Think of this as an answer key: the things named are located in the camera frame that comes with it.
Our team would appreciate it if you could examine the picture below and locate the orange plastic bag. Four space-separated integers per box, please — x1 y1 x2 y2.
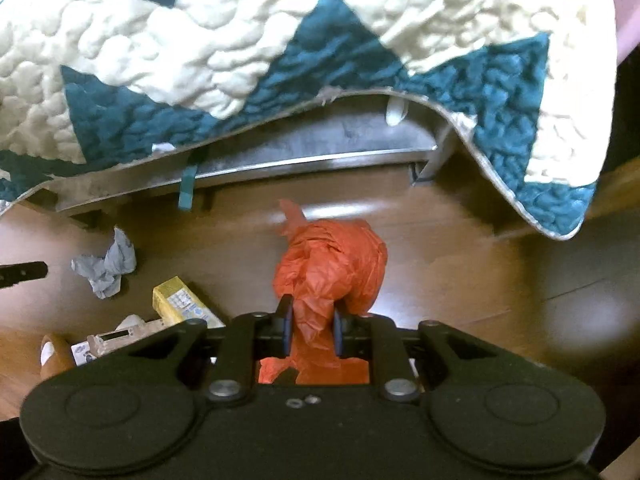
259 200 388 385

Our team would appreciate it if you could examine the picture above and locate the yellow carton box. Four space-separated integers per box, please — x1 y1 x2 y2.
152 276 224 328

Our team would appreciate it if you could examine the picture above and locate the crumpled grey paper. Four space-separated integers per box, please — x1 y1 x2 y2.
70 226 137 299

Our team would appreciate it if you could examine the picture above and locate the beige cardboard packaging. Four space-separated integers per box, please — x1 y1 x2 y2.
70 314 166 366

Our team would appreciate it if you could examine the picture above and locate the teal and cream quilt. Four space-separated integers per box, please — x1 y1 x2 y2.
1 0 617 240

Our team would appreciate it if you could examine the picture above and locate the teal fabric strap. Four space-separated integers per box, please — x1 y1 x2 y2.
177 148 207 213

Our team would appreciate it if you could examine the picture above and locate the grey metal bed frame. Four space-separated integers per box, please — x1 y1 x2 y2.
25 93 458 217

